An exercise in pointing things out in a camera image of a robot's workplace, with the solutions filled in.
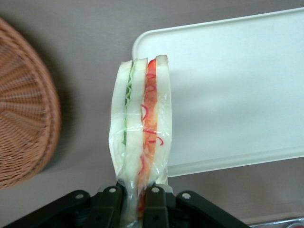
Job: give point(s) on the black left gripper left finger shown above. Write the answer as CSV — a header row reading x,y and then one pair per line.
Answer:
x,y
71,209

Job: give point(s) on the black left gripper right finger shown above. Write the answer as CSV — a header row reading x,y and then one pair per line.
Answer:
x,y
190,209

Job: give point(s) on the triangle sandwich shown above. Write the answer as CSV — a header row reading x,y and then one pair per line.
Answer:
x,y
140,123

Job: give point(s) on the round brown wicker basket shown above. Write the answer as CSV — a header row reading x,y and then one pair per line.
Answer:
x,y
23,107

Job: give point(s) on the cream plastic tray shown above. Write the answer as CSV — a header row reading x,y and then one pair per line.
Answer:
x,y
225,95

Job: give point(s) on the clear acrylic bottle rack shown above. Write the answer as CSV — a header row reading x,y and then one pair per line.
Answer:
x,y
275,222

